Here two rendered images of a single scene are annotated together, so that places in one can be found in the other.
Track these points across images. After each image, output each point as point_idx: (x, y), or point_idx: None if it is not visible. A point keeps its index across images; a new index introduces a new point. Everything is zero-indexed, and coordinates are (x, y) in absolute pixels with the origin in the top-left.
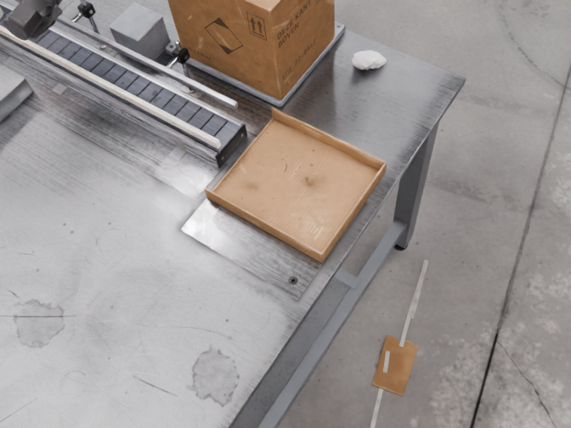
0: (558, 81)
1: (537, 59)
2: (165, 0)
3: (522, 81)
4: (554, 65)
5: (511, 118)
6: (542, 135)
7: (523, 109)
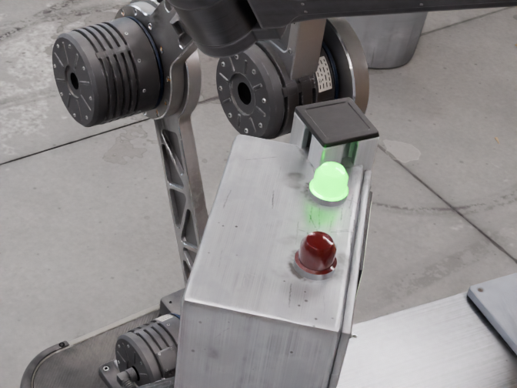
0: (441, 207)
1: (398, 201)
2: (446, 387)
3: (421, 232)
4: (416, 196)
5: (470, 273)
6: (511, 267)
7: (462, 256)
